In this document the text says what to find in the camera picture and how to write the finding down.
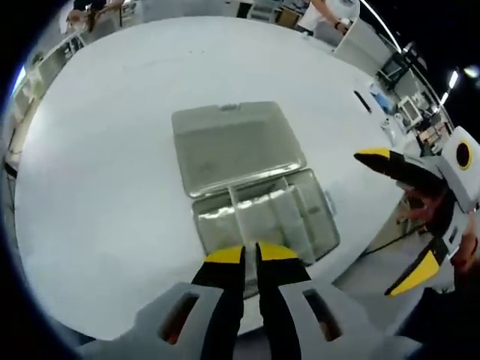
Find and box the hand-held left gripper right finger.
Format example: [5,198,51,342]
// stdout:
[256,241,422,360]

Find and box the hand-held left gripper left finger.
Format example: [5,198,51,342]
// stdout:
[76,244,248,360]

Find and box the transparent grey guide fixture box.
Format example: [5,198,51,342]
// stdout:
[171,100,341,301]

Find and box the person's right hand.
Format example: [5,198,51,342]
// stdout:
[403,184,457,241]

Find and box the white mesh office chair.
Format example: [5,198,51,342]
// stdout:
[329,209,457,338]

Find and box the black pen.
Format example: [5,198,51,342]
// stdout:
[353,89,372,113]

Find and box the white desk partition screen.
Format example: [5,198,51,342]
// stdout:
[333,18,395,76]

